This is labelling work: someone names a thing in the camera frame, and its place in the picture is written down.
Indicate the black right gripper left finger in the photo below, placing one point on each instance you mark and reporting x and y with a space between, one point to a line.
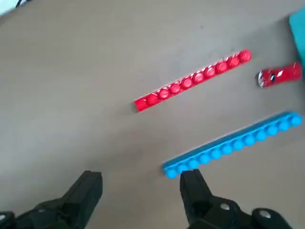
78 195

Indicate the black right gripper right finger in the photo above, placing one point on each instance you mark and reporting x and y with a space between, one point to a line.
197 198

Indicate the red toy car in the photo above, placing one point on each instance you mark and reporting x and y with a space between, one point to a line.
281 74

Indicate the blue studded block strip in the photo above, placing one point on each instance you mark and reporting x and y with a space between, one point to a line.
226 149

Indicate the red studded block strip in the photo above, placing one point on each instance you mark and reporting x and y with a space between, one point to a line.
186 83

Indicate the light blue plastic bin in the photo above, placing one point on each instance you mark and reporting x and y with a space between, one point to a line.
299 33

